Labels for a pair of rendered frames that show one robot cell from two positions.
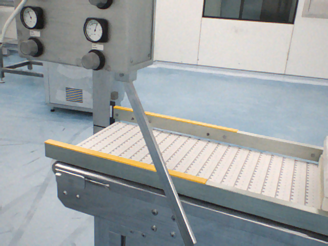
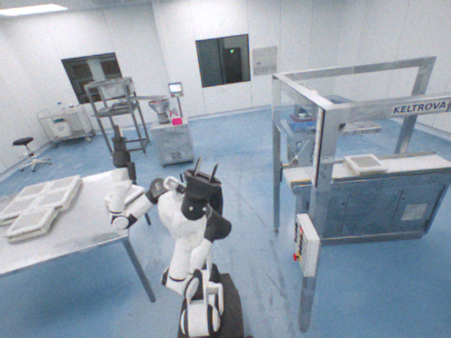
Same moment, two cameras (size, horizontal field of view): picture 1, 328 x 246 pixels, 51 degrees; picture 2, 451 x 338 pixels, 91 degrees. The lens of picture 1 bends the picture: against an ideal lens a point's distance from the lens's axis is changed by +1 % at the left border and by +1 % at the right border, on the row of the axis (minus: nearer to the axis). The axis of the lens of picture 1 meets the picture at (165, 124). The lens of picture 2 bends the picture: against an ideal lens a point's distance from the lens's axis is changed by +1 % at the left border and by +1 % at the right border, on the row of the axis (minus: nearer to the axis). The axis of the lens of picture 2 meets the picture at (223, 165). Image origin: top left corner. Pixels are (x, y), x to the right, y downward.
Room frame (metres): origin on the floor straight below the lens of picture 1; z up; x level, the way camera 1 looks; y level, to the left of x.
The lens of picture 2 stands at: (-0.60, 1.16, 1.88)
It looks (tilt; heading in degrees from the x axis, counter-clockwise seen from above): 29 degrees down; 343
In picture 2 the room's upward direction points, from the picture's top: 7 degrees counter-clockwise
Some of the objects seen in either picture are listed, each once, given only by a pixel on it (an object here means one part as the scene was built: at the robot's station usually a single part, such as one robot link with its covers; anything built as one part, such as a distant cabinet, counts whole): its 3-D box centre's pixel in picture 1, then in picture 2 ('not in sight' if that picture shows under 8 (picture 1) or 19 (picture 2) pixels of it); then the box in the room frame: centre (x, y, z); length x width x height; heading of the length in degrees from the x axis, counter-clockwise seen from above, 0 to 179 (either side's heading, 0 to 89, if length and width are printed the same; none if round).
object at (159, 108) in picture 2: not in sight; (165, 111); (3.42, 0.85, 0.95); 0.49 x 0.36 x 0.37; 77
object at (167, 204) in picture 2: not in sight; (192, 212); (0.38, 1.07, 1.08); 0.34 x 0.30 x 0.36; 25
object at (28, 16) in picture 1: (31, 17); not in sight; (0.59, 0.23, 1.10); 0.04 x 0.01 x 0.04; 69
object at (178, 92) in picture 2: not in sight; (178, 100); (3.45, 0.58, 1.07); 0.23 x 0.10 x 0.62; 77
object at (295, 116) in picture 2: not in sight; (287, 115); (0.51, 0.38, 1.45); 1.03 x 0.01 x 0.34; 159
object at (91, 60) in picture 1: (91, 58); not in sight; (0.54, 0.12, 1.05); 0.03 x 0.03 x 0.04; 69
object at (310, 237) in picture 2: not in sight; (306, 245); (0.01, 0.60, 0.96); 0.17 x 0.06 x 0.26; 159
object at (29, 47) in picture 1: (29, 44); not in sight; (0.59, 0.24, 1.05); 0.03 x 0.02 x 0.04; 69
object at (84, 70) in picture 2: not in sight; (96, 79); (6.30, 2.15, 1.43); 1.32 x 0.01 x 1.11; 77
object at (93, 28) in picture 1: (95, 30); not in sight; (0.54, 0.12, 1.09); 0.04 x 0.01 x 0.04; 69
